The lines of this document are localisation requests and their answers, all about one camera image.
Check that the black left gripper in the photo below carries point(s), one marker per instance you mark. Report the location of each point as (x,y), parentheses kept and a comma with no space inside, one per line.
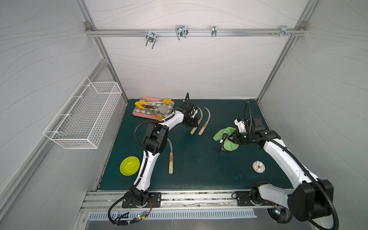
(192,120)

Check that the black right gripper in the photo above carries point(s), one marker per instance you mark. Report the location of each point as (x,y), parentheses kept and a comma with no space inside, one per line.
(234,137)

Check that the green and black rag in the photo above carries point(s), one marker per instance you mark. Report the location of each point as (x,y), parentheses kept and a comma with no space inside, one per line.
(224,137)

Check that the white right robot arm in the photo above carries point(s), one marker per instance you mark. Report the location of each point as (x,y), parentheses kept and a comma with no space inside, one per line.
(310,198)

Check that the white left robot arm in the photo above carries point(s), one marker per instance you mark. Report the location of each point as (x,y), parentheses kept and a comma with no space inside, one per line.
(154,143)

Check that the green checkered cloth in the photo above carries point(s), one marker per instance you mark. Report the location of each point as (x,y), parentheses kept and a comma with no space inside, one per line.
(152,107)

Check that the white frosted donut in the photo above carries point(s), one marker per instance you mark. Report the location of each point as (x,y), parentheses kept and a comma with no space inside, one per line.
(258,167)

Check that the pink plastic tray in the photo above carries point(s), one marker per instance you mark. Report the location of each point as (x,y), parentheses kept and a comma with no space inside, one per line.
(149,110)

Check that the yellow-tipped steel tongs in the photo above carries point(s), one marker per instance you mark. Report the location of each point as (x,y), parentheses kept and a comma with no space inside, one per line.
(149,105)

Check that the middle metal hook clamp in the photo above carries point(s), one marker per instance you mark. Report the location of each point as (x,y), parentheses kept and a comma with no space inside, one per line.
(181,31)

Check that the metal hook clamp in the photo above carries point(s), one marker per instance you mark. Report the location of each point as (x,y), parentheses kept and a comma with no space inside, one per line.
(181,31)
(151,37)

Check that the lime green bowl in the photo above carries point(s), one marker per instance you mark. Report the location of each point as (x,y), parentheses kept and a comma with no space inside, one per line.
(129,166)

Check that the left metal hook clamp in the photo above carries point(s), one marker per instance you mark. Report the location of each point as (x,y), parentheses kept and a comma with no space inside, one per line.
(151,37)

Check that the small metal hook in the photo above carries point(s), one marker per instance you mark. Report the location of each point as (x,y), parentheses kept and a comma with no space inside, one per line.
(214,31)

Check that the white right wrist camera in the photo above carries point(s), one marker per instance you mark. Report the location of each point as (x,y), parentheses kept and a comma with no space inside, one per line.
(240,125)

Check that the wooden-handled steel spatula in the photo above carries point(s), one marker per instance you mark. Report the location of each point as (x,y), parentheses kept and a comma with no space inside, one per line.
(157,109)

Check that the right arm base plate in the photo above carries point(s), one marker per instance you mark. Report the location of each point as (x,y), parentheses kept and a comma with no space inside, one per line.
(244,199)

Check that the aluminium top rail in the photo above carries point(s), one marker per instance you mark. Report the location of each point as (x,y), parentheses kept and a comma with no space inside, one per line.
(191,32)

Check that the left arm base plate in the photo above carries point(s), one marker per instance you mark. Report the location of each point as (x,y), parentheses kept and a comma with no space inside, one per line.
(142,200)

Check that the right metal hook bracket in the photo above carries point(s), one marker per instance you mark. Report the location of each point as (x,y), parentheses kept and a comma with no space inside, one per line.
(283,32)

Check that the white wire basket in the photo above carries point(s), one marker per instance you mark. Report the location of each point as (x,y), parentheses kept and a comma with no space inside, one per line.
(83,119)

